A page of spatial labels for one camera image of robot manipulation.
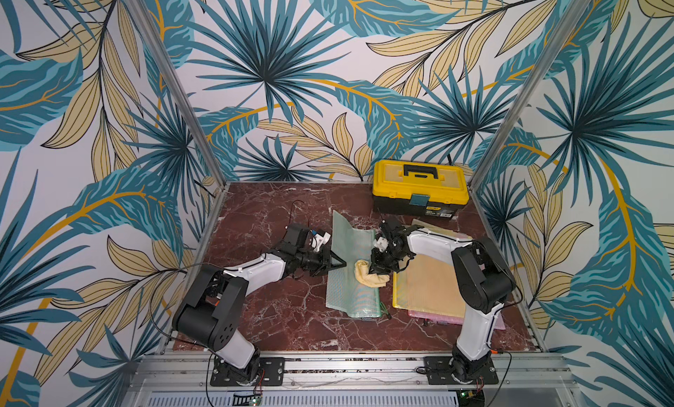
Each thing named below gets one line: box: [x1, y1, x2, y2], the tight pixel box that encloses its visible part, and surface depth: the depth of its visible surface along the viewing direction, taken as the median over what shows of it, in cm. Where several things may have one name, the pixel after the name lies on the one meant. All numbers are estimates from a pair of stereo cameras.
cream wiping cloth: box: [354, 259, 390, 288], surface depth 91 cm
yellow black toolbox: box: [372, 158, 470, 219], surface depth 100 cm
